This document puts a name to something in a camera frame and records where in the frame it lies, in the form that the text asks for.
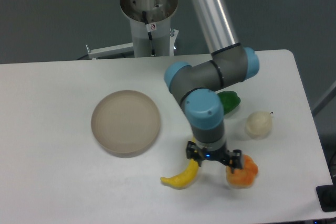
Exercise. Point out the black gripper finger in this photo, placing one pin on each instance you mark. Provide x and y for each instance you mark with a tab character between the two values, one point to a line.
234	160
192	152

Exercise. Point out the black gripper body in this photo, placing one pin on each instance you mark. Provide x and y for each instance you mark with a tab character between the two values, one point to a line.
204	152

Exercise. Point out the yellow toy banana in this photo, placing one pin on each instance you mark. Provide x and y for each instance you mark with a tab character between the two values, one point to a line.
183	179

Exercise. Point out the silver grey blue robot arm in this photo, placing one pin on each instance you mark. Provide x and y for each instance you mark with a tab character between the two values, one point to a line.
194	87

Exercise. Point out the white toy garlic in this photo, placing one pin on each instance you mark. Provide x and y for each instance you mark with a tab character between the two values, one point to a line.
259	124

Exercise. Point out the green toy bell pepper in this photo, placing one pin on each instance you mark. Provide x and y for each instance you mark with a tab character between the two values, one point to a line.
230	100

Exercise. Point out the beige round plate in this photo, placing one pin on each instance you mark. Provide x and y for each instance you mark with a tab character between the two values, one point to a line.
126	123

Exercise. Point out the black device at table edge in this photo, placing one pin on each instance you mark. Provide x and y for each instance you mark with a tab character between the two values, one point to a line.
326	197

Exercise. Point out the grey metal table leg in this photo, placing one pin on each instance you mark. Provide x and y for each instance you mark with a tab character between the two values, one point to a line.
326	97

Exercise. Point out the white metal mounting bracket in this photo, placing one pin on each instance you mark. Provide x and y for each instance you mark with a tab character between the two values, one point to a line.
112	52

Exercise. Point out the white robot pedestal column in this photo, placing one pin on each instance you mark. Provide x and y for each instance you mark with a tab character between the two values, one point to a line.
150	24

